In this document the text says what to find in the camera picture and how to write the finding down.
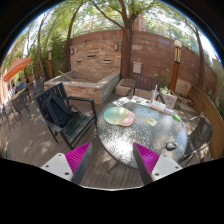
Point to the dark mesh chair right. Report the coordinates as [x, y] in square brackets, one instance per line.
[199, 138]

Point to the potted plant white planter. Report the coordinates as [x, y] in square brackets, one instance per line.
[169, 97]

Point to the black metal chair left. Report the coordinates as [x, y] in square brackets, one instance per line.
[19, 102]

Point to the papers on table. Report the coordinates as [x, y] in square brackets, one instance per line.
[134, 99]

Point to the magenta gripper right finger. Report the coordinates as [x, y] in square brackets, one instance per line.
[153, 166]

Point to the plastic cup with straw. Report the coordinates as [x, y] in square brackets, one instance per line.
[154, 93]

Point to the black backpack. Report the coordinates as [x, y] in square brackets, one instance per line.
[56, 111]

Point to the dark slatted chair behind table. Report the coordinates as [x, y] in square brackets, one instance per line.
[144, 86]

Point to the yellow sticky note pad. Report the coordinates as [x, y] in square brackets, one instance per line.
[151, 121]

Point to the wooden lamp post right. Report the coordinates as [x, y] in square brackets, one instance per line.
[177, 61]

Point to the round glass patio table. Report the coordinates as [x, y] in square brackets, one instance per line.
[118, 140]

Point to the stone raised planter box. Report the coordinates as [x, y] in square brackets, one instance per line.
[98, 91]

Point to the orange patio umbrella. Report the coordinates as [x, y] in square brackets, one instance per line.
[18, 65]

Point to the wooden lamp post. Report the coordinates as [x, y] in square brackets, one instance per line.
[50, 62]
[177, 61]

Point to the wooden lamp post left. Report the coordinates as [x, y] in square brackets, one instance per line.
[50, 62]

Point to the green marker pen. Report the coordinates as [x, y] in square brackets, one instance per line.
[176, 117]

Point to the tree trunk centre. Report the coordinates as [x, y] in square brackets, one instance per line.
[129, 10]

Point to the grey electrical box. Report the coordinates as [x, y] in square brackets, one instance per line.
[137, 67]

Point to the white book on table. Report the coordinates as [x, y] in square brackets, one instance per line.
[158, 106]

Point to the green and pink mouse pad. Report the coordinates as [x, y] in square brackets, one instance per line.
[119, 116]

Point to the black wooden patio chair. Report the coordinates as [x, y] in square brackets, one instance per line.
[77, 127]

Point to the black computer mouse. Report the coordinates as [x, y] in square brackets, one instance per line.
[171, 146]

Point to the curved wooden bench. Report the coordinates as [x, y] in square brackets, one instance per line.
[202, 104]

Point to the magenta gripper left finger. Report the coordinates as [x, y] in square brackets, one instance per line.
[70, 166]

